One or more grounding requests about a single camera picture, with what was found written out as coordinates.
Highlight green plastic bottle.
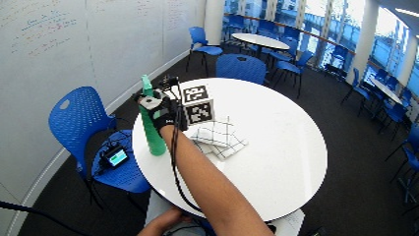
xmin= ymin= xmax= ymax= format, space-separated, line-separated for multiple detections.
xmin=137 ymin=74 xmax=168 ymax=157

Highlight white marker cube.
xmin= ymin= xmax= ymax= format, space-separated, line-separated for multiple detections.
xmin=179 ymin=84 xmax=215 ymax=127

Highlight blue perforated chair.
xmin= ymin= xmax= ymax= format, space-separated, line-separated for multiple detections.
xmin=46 ymin=86 xmax=153 ymax=211

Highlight black device with screen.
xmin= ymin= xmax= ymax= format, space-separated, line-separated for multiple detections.
xmin=98 ymin=144 xmax=130 ymax=171

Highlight white checked cloth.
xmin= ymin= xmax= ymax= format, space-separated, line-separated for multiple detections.
xmin=184 ymin=115 xmax=248 ymax=161

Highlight person's grey trousers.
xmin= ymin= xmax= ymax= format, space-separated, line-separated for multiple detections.
xmin=142 ymin=189 xmax=305 ymax=236

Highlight round white table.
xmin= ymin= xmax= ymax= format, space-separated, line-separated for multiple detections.
xmin=230 ymin=32 xmax=292 ymax=59

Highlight black palm camera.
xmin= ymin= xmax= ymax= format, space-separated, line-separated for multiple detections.
xmin=158 ymin=75 xmax=180 ymax=91

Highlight thick black cable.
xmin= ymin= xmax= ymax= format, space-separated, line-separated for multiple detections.
xmin=0 ymin=200 xmax=90 ymax=236

